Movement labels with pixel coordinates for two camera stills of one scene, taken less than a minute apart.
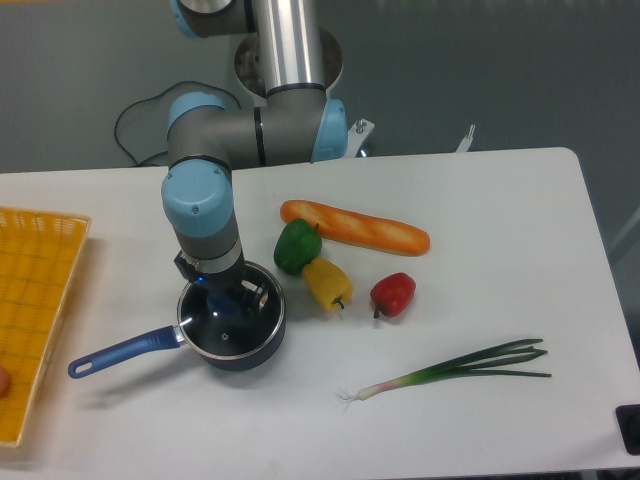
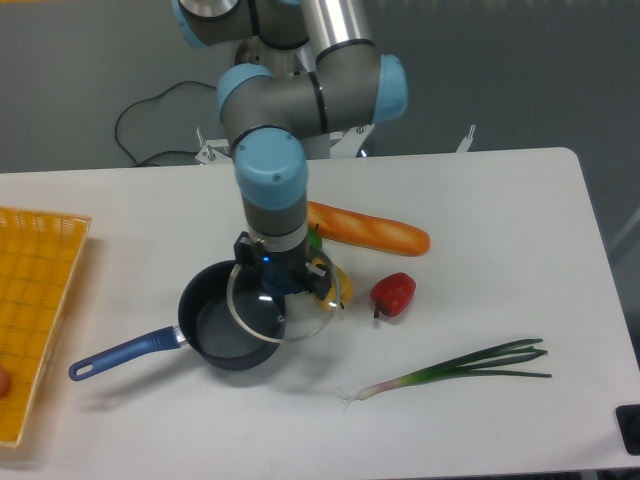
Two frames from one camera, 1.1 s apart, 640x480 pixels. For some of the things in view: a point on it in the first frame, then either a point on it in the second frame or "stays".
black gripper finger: [186, 269] → [244, 249]
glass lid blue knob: [223, 322] → [279, 317]
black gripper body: [222, 286] → [278, 268]
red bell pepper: [392, 294] stays
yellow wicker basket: [39, 256] stays
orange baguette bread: [361, 231] stays
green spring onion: [482, 363] stays
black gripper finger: [255, 296] → [316, 279]
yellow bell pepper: [326, 284] stays
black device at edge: [628, 420] stays
